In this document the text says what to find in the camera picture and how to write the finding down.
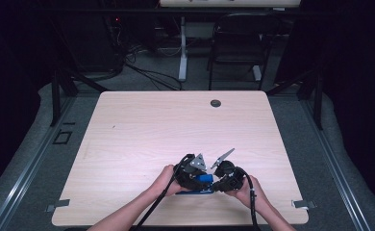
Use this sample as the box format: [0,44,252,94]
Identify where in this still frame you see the person's left hand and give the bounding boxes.
[149,164,190,197]

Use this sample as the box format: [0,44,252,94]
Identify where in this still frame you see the white desk leg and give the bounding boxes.
[252,64,263,82]
[178,15,189,83]

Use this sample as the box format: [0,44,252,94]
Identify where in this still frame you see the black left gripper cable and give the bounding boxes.
[133,153,195,231]

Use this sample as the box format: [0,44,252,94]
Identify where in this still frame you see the black metal stand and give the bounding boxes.
[265,68,325,131]
[49,68,111,127]

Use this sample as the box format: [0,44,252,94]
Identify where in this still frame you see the light desk top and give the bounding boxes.
[159,0,302,9]

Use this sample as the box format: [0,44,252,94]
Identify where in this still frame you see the dark equipment with red light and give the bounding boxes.
[102,14,126,70]

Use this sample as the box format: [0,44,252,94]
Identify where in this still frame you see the black floor cables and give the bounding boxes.
[123,44,184,91]

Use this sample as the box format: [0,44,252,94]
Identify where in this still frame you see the aluminium floor rail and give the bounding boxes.
[300,95,373,231]
[0,95,76,231]

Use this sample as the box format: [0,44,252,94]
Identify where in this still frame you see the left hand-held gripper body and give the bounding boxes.
[173,153,209,193]

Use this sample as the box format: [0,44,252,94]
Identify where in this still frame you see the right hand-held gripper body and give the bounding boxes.
[210,147,250,193]

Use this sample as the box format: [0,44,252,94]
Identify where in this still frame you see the black folding chair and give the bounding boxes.
[206,13,282,91]

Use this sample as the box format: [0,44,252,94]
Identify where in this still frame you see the person's right hand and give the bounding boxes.
[224,174,270,210]

